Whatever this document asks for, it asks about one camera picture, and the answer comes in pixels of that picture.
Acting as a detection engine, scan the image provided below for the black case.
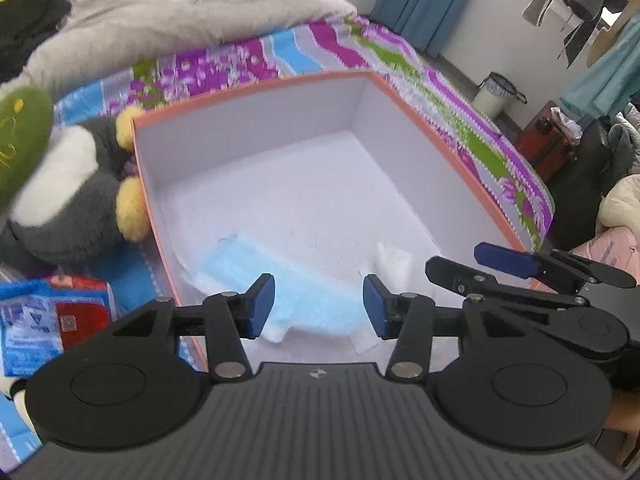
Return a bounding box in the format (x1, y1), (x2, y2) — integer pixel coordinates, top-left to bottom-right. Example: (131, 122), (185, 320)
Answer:
(547, 120), (626, 257)

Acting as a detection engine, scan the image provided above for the green plush stick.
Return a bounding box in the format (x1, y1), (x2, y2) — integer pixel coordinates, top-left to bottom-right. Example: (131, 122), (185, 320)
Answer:
(0, 85), (56, 207)

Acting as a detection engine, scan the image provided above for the grey fluffy blanket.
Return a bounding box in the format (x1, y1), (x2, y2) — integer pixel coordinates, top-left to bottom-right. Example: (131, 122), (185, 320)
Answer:
(24, 0), (359, 97)

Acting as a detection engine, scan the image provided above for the grey-green jacket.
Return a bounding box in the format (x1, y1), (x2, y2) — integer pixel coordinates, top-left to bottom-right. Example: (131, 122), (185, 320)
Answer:
(606, 104), (640, 182)

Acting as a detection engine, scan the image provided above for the blue tissue packet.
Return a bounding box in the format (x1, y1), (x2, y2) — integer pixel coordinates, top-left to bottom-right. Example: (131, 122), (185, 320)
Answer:
(0, 276), (114, 377)

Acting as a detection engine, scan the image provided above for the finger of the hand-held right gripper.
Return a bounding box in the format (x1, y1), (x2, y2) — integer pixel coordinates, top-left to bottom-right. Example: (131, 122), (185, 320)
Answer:
(473, 241), (640, 287)
(424, 255), (592, 309)

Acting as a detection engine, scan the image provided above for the white tissue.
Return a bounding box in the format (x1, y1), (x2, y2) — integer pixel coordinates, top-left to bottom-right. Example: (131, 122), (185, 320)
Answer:
(356, 241), (419, 302)

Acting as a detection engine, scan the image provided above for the cream jacket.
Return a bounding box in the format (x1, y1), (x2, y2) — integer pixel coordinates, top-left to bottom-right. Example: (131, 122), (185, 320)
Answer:
(596, 175), (640, 234)

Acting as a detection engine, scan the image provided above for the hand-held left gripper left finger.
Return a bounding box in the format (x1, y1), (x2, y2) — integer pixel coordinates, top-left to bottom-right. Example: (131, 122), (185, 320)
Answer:
(107, 273), (276, 382)

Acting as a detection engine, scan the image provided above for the floral striped bed sheet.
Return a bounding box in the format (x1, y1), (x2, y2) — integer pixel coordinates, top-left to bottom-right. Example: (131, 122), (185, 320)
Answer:
(0, 14), (556, 461)

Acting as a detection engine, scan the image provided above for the white trash bin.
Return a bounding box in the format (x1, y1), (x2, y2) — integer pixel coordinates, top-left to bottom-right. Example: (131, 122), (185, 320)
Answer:
(472, 72), (529, 120)

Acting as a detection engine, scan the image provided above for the black garment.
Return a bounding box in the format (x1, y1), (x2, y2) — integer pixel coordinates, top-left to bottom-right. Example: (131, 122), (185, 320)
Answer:
(0, 0), (74, 84)

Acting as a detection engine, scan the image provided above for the blue face mask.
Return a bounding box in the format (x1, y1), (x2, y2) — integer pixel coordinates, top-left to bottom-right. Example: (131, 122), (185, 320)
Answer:
(192, 235), (376, 343)

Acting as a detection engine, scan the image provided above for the orange cardboard box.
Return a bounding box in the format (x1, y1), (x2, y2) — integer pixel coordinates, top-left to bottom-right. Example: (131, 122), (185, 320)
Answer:
(131, 71), (545, 375)

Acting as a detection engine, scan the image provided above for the red suitcase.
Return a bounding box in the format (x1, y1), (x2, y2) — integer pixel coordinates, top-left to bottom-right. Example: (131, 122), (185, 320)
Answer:
(515, 101), (584, 184)

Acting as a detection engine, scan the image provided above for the blue curtain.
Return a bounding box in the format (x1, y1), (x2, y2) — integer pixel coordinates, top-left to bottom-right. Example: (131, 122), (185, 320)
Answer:
(370, 0), (487, 59)

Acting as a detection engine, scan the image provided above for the grey penguin plush toy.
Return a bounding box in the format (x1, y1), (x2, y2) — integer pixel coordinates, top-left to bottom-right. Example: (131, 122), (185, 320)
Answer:
(0, 105), (154, 269)

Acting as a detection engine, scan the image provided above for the teal hanging cloth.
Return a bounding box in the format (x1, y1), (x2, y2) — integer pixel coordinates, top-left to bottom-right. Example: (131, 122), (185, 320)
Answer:
(560, 19), (640, 122)

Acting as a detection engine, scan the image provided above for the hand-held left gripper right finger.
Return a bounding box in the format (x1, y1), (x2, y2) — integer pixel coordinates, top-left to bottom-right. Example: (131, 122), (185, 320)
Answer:
(363, 273), (534, 382)

